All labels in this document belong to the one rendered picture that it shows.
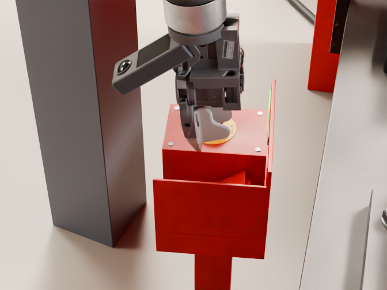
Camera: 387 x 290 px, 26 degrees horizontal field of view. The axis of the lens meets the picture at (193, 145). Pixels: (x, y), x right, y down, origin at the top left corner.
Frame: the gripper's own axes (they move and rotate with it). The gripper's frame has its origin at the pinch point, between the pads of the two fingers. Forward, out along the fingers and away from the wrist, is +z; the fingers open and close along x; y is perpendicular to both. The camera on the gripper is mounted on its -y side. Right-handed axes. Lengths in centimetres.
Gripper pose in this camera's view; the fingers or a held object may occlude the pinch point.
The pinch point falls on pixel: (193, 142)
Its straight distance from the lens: 114.8
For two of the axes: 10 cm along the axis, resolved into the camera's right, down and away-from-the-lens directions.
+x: 1.0, -6.7, 7.3
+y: 9.9, 0.0, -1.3
